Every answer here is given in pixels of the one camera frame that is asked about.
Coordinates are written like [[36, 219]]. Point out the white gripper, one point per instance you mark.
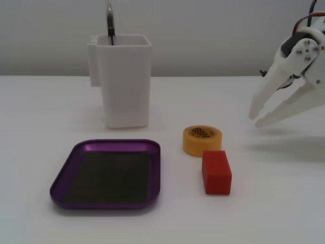
[[303, 54]]

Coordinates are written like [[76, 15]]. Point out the purple metal tray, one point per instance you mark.
[[114, 178]]

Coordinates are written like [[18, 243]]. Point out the yellow tape roll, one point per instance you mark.
[[193, 146]]

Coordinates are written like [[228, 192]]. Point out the white plastic pen holder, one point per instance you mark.
[[124, 89]]

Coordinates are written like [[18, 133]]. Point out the red ribbed block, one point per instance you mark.
[[217, 175]]

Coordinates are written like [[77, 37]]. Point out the black clear ballpoint pen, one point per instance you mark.
[[110, 25]]

